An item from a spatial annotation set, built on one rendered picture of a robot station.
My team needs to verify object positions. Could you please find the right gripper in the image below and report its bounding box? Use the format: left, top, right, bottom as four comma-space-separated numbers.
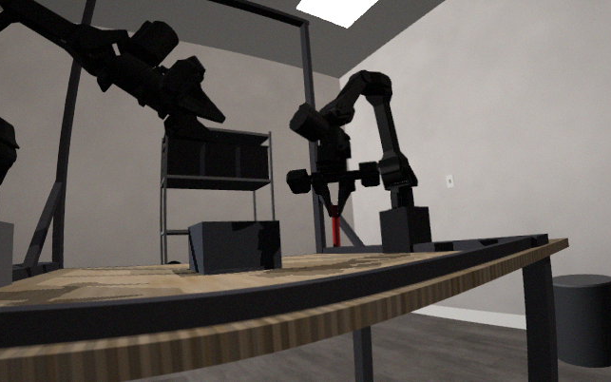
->
131, 59, 226, 143

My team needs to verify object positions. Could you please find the red peg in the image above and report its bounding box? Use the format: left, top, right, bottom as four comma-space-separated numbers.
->
331, 205, 340, 247

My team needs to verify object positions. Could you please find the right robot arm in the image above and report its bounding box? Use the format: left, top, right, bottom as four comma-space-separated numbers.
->
0, 0, 179, 185

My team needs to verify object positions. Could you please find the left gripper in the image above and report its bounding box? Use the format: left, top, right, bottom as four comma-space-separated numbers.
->
286, 159, 380, 218

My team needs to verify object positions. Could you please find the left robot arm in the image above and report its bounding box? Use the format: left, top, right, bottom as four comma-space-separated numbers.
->
290, 69, 418, 209

